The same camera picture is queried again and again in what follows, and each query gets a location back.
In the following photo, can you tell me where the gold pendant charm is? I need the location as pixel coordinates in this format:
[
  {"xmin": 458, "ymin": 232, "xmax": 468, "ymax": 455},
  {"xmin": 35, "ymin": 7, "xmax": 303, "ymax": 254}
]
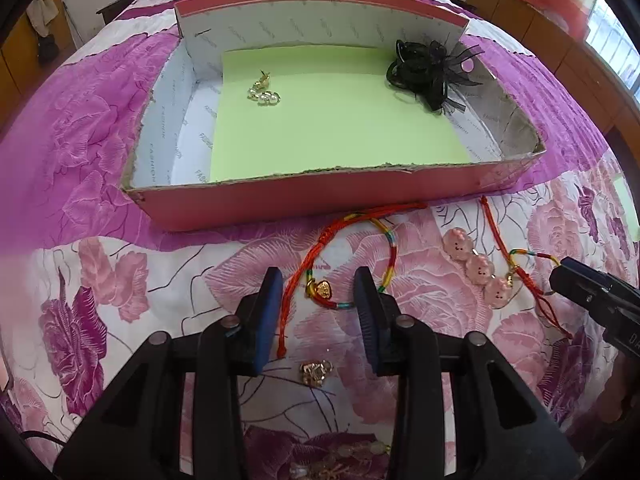
[{"xmin": 299, "ymin": 359, "xmax": 334, "ymax": 387}]

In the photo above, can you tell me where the pink bead red cord bracelet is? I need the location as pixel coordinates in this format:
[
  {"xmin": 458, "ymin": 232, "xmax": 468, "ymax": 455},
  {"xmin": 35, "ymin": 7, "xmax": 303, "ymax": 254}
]
[{"xmin": 480, "ymin": 195, "xmax": 573, "ymax": 341}]

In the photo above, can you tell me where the hanging dark bag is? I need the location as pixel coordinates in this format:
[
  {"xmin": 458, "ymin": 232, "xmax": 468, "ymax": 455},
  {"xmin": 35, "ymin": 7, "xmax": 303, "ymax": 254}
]
[{"xmin": 37, "ymin": 34, "xmax": 62, "ymax": 63}]

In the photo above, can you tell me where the pink floral bedspread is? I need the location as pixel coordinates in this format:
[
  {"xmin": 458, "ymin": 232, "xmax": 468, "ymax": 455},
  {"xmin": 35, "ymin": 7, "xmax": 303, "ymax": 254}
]
[{"xmin": 0, "ymin": 0, "xmax": 640, "ymax": 480}]

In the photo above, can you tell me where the hanging white cloth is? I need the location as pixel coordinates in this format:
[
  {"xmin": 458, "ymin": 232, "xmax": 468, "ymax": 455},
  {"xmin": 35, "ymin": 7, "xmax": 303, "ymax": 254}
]
[{"xmin": 26, "ymin": 0, "xmax": 63, "ymax": 37}]

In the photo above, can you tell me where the window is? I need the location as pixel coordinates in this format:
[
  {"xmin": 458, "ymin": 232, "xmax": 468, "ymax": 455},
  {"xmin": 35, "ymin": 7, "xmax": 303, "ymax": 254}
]
[{"xmin": 582, "ymin": 0, "xmax": 640, "ymax": 106}]

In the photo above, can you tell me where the pale bead bracelet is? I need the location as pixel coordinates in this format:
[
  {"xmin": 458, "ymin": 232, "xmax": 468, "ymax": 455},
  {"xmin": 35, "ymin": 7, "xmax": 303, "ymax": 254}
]
[{"xmin": 287, "ymin": 437, "xmax": 393, "ymax": 480}]

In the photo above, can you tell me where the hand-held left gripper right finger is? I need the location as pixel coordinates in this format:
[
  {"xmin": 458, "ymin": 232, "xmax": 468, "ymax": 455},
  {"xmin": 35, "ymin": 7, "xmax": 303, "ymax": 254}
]
[{"xmin": 352, "ymin": 266, "xmax": 583, "ymax": 480}]

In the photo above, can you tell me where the dark wooden nightstand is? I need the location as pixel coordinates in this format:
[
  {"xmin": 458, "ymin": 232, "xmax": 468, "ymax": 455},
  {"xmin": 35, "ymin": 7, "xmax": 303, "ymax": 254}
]
[{"xmin": 96, "ymin": 1, "xmax": 137, "ymax": 27}]

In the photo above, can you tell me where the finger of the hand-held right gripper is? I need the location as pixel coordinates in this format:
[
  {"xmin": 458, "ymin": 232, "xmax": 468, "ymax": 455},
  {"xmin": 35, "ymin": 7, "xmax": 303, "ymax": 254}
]
[{"xmin": 549, "ymin": 257, "xmax": 626, "ymax": 313}]

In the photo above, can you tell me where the pink bear hair clip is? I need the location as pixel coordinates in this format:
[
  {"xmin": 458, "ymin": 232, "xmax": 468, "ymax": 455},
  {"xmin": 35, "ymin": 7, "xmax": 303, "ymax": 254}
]
[{"xmin": 442, "ymin": 227, "xmax": 516, "ymax": 310}]

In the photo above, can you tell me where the red cardboard box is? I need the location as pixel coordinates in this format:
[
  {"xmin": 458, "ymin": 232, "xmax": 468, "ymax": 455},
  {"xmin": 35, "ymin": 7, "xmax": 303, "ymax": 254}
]
[{"xmin": 120, "ymin": 0, "xmax": 547, "ymax": 233}]

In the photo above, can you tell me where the black hair tie bundle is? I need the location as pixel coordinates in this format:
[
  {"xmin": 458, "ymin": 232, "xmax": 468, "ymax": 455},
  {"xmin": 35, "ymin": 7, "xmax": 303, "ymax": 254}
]
[{"xmin": 385, "ymin": 37, "xmax": 486, "ymax": 113}]

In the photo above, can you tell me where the long wooden cabinet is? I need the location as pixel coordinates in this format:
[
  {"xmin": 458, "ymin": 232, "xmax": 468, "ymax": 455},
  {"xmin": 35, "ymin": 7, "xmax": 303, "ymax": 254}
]
[{"xmin": 467, "ymin": 0, "xmax": 640, "ymax": 131}]

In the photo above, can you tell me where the pearl cluster earring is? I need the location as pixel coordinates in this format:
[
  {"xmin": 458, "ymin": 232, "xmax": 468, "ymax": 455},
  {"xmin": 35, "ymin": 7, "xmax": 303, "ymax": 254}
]
[{"xmin": 247, "ymin": 87, "xmax": 282, "ymax": 107}]

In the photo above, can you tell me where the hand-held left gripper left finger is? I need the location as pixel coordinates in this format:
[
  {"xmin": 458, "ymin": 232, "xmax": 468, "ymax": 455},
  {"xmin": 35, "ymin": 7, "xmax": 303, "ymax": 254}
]
[{"xmin": 52, "ymin": 266, "xmax": 286, "ymax": 480}]

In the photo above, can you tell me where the wooden wardrobe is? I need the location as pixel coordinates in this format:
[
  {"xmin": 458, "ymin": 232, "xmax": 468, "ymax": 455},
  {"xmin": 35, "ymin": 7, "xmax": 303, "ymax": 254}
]
[{"xmin": 0, "ymin": 0, "xmax": 76, "ymax": 121}]

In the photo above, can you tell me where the green paper piece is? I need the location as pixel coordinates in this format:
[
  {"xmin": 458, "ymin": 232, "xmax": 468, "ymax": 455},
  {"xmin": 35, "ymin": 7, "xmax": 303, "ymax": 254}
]
[{"xmin": 611, "ymin": 174, "xmax": 640, "ymax": 242}]

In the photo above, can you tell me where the light green paper sheet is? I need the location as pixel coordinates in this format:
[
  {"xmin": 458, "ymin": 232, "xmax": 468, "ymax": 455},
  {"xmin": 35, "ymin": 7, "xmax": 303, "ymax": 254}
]
[{"xmin": 209, "ymin": 49, "xmax": 473, "ymax": 183}]

